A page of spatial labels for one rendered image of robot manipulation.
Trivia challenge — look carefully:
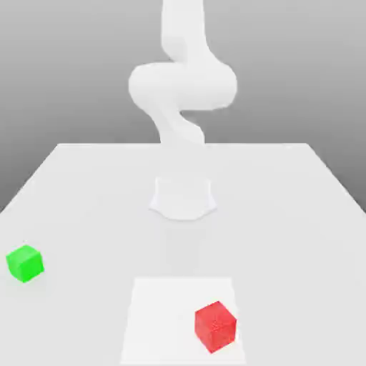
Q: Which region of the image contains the small red cube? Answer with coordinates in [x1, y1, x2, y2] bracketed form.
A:
[194, 300, 238, 355]

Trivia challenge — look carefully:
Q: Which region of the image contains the small green cube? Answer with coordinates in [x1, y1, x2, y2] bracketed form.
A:
[5, 244, 45, 284]

